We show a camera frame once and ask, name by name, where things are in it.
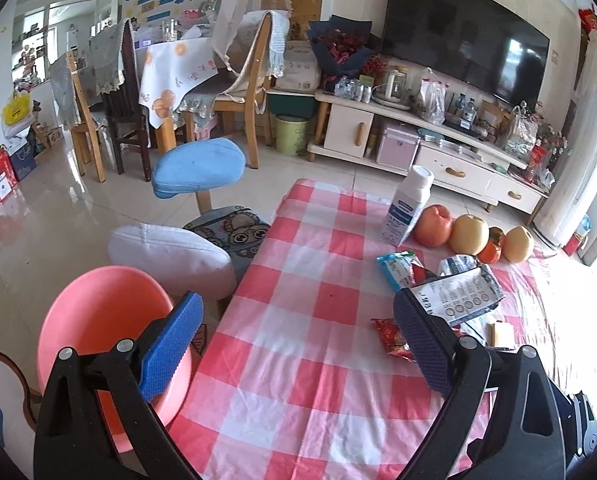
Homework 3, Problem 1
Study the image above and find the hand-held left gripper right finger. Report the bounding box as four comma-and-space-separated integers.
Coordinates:
393, 287, 567, 480

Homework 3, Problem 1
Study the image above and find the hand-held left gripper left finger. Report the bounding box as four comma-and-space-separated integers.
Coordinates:
33, 290, 206, 480

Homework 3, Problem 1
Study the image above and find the red snack wrapper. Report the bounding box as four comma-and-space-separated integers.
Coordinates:
371, 317, 416, 361

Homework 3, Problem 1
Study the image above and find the white navy box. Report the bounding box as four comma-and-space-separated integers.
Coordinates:
411, 265, 505, 326

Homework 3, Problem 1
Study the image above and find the small yellow paper box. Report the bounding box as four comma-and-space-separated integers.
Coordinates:
485, 321, 516, 350

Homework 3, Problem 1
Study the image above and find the blue white snack wrapper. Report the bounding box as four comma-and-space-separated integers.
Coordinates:
376, 251, 436, 292

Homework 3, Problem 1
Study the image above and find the pink plastic basin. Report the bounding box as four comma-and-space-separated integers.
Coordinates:
37, 266, 195, 453

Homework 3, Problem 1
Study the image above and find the white cushioned stool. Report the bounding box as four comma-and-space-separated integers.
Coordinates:
108, 223, 238, 318

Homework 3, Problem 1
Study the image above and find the orange persimmon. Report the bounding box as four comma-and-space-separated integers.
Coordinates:
477, 227, 505, 264

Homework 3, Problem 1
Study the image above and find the red apple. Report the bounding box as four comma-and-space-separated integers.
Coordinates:
412, 204, 454, 248

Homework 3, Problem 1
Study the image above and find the yellow apple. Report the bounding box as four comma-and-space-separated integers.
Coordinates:
449, 213, 490, 256

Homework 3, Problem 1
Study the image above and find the red white checked tablecloth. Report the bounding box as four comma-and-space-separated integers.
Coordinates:
166, 177, 597, 480

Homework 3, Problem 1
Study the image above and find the cartoon owl print stool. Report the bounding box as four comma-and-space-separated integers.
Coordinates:
183, 205, 272, 286

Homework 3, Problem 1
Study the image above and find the white plastic bottle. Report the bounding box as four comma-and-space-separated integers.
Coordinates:
378, 165, 435, 247

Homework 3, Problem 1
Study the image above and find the small yellow pear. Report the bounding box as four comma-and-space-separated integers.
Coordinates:
501, 225, 535, 263

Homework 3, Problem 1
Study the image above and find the white brown-rimmed stool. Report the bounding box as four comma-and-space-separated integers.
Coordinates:
0, 350, 42, 448

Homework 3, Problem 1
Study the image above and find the blue cushioned stool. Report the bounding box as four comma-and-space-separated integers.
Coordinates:
152, 137, 246, 216

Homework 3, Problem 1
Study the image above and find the pink storage box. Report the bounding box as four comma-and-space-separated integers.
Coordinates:
377, 125, 421, 171

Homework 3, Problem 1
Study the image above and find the light wooden chair grey cover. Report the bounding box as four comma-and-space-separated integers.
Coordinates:
51, 50, 106, 183

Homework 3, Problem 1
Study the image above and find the clear gift bag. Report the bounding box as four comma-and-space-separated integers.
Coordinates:
503, 102, 539, 161

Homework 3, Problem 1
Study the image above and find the white television cabinet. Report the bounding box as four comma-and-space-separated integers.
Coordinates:
307, 87, 551, 213

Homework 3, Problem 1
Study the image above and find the blue paper bag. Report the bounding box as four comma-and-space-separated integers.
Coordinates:
9, 140, 38, 181

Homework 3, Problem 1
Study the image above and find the dark wooden chair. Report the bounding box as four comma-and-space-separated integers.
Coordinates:
91, 17, 152, 183

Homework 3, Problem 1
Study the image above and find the green waste bin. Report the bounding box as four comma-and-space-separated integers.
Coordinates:
275, 114, 310, 156

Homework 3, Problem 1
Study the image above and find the clear plastic bag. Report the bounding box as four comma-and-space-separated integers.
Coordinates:
412, 67, 446, 126

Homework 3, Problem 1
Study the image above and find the glass electric kettle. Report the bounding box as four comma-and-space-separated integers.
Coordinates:
381, 66, 411, 106

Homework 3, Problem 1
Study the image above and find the white standing air conditioner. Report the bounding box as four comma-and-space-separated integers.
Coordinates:
533, 30, 597, 248

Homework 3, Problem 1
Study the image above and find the pack of clear bottles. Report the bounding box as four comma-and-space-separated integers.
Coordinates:
335, 77, 376, 102

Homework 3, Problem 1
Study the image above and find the dark green storage box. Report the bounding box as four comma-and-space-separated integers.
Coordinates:
268, 91, 319, 117

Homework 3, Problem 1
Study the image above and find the light wooden chair lace cover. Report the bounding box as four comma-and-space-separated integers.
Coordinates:
213, 10, 292, 168

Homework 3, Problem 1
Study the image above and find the dining table with orange-print cloth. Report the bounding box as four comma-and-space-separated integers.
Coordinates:
138, 35, 229, 148

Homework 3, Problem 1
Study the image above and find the yellow shopping bag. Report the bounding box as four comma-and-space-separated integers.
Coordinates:
1, 90, 33, 127

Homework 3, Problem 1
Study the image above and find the white sack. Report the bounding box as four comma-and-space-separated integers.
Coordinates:
278, 42, 321, 93

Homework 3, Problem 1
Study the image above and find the dark wrapped flower bouquet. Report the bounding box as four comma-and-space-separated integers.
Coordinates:
307, 15, 374, 78

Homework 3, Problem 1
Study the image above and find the black flat television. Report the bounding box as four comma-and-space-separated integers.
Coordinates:
381, 0, 550, 108

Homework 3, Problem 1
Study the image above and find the white tote bag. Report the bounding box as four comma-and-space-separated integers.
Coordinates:
211, 0, 292, 106

